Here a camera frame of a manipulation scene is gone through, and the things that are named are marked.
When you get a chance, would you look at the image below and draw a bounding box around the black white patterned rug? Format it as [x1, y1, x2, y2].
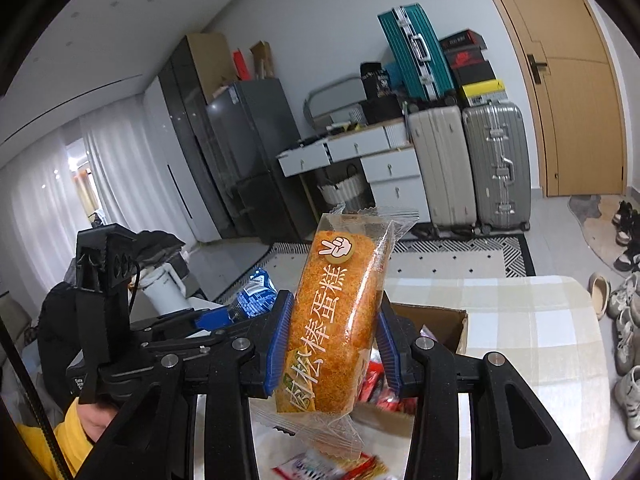
[270, 234, 531, 278]

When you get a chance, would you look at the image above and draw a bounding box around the oval mirror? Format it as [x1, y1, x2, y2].
[303, 76, 368, 131]

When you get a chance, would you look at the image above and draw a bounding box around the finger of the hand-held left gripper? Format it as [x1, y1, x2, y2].
[141, 335, 224, 357]
[131, 308, 236, 336]

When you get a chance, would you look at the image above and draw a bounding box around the blue cookie packet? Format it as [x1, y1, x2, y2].
[227, 267, 278, 323]

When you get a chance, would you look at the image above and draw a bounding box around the orange cake roll packet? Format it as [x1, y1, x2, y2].
[250, 202, 420, 461]

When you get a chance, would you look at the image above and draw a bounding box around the dark glass cabinet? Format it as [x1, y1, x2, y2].
[159, 35, 236, 241]

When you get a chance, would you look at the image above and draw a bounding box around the teal suitcase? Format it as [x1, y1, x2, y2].
[377, 2, 457, 103]

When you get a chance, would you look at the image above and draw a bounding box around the beige checked tablecloth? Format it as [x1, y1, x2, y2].
[252, 275, 606, 480]

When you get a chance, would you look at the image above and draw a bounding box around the beige suitcase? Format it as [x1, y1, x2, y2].
[406, 104, 478, 238]

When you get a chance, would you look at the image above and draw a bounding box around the red white snack packet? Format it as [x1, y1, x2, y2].
[272, 452, 388, 480]

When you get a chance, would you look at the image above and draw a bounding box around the yellow shoe box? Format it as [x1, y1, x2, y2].
[460, 78, 506, 106]

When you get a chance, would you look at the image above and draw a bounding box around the row of shoes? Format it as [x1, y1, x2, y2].
[586, 200, 640, 443]

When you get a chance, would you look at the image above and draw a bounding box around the silver suitcase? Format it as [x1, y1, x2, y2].
[461, 100, 532, 235]

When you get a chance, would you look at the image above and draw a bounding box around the white ribbed basket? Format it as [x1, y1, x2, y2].
[317, 165, 373, 206]

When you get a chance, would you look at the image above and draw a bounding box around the tall cardboard box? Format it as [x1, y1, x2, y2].
[186, 33, 236, 103]

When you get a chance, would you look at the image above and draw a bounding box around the small brown cardboard box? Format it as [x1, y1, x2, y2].
[250, 40, 276, 79]

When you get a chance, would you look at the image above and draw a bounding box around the grey refrigerator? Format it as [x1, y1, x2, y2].
[205, 78, 321, 243]

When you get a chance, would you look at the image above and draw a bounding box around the white curtain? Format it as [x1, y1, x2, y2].
[0, 95, 173, 281]

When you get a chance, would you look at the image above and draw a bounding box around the dark cloth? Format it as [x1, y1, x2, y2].
[135, 230, 186, 266]

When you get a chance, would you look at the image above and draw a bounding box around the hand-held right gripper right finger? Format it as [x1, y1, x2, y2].
[376, 296, 592, 480]

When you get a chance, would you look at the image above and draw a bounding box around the white desk with drawers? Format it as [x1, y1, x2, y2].
[277, 122, 431, 223]

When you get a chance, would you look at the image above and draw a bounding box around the wooden door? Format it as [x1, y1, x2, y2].
[470, 0, 628, 198]

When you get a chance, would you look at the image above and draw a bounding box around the red black shoe box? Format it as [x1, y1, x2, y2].
[442, 47, 491, 68]

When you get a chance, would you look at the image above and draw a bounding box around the black printed bag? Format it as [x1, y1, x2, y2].
[360, 61, 401, 101]

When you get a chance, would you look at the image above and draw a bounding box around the person's left hand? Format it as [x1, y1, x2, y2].
[79, 396, 121, 443]

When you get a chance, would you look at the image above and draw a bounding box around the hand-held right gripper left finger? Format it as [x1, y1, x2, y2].
[87, 289, 296, 480]

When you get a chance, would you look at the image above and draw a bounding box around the beige grey door mat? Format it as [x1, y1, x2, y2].
[569, 194, 640, 273]

